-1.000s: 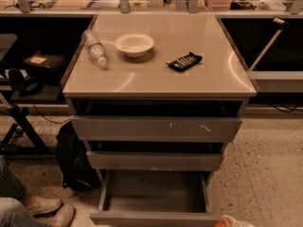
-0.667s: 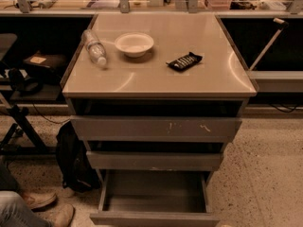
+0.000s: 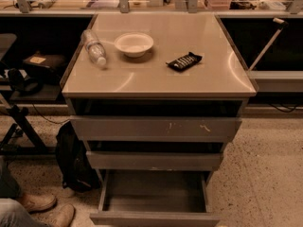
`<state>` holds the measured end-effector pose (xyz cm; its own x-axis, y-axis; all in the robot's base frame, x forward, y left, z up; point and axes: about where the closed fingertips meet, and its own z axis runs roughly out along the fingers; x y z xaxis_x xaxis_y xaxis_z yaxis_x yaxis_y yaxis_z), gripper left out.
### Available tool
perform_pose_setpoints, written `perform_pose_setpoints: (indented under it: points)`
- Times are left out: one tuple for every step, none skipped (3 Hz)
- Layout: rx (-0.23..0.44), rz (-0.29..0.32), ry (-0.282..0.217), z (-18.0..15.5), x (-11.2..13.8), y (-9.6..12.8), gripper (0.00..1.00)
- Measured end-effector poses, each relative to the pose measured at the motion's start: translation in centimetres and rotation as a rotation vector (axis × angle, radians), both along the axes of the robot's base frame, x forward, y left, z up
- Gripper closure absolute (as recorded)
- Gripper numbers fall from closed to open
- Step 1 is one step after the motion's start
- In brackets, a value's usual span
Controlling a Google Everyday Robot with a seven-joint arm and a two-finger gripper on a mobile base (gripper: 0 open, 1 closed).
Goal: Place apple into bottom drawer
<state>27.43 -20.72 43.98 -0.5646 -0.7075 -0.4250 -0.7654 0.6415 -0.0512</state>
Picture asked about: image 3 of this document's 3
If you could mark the black backpack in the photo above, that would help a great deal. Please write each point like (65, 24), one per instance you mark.
(70, 152)

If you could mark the grey drawer cabinet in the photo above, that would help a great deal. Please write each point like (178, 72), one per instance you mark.
(217, 86)

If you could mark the white bowl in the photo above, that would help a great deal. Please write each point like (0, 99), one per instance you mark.
(133, 44)

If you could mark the black headphones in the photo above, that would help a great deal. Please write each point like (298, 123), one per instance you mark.
(25, 87)

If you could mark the open bottom drawer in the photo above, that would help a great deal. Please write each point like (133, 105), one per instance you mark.
(141, 198)

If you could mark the black snack bar wrapper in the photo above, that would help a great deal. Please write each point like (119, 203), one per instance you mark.
(184, 63)

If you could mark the clear plastic water bottle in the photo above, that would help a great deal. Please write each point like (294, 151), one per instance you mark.
(94, 48)

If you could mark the top drawer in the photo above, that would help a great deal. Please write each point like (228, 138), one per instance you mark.
(155, 129)

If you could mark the white-tipped grey rod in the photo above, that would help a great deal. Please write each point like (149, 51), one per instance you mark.
(281, 24)

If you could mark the middle drawer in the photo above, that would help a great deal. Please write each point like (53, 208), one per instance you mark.
(154, 161)

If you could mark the black box with label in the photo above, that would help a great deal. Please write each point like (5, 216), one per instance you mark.
(45, 68)

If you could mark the black stand frame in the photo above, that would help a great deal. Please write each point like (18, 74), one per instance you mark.
(18, 128)

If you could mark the person's leg in jeans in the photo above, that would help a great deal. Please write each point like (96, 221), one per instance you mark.
(12, 213)

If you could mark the tan shoe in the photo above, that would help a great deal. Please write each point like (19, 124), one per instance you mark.
(64, 217)
(37, 203)

